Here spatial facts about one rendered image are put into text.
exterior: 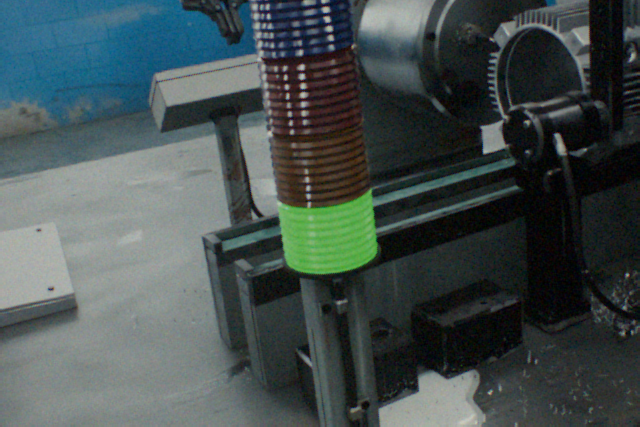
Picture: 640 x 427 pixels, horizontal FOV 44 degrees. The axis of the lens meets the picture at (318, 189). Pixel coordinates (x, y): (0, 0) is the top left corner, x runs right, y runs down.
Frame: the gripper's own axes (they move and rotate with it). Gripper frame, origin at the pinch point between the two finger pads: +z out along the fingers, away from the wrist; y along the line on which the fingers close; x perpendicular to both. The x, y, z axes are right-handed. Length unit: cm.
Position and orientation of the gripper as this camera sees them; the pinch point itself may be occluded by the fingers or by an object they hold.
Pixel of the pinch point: (230, 27)
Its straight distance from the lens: 109.9
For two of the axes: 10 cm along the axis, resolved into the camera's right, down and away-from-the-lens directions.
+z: 3.7, 8.9, -2.8
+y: 8.8, -2.5, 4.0
